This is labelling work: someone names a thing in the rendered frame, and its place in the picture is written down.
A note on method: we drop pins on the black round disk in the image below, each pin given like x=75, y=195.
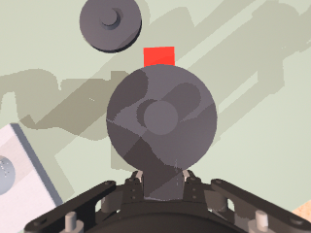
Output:
x=110, y=25

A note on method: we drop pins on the red kettle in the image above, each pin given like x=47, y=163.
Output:
x=161, y=119

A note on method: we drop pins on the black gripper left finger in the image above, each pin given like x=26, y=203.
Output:
x=78, y=214

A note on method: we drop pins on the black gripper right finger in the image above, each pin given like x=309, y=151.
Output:
x=251, y=213

